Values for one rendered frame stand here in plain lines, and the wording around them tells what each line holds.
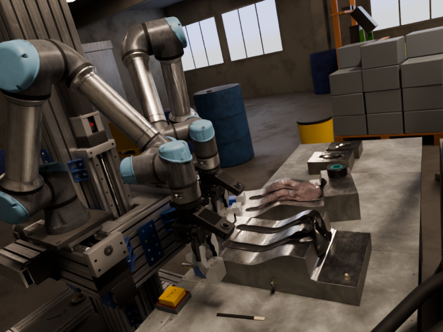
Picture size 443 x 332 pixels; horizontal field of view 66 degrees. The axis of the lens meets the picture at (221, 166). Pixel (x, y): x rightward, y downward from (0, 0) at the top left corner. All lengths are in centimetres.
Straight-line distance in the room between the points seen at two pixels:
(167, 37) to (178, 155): 61
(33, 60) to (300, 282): 89
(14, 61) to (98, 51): 731
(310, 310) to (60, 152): 105
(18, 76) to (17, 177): 30
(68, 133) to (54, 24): 41
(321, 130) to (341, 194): 244
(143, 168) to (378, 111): 381
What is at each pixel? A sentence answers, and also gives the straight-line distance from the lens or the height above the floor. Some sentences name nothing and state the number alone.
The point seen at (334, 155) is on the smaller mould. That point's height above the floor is 86.
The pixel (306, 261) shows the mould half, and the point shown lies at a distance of 98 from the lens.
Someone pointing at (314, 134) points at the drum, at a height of 46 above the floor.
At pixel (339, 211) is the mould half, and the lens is 135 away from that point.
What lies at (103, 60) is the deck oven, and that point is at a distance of 827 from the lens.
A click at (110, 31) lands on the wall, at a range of 1056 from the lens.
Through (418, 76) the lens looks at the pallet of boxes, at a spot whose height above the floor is 78.
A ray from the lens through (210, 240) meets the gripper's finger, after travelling 95.
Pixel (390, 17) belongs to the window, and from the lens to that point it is 901.
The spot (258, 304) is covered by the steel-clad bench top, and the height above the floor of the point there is 80.
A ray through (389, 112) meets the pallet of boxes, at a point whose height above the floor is 41.
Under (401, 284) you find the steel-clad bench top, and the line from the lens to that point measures 109.
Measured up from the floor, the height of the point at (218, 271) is 94.
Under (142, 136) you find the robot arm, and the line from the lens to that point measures 99.
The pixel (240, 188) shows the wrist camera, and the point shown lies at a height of 106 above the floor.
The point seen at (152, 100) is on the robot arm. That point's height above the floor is 139.
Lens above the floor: 149
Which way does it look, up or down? 18 degrees down
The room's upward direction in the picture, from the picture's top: 13 degrees counter-clockwise
